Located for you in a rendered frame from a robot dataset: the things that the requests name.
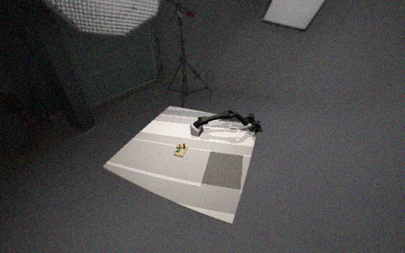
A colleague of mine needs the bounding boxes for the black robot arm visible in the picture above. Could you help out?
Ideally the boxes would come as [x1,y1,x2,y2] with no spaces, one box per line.
[193,110,255,132]

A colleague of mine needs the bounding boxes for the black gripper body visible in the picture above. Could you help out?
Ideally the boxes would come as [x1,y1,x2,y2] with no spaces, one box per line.
[251,120,260,133]

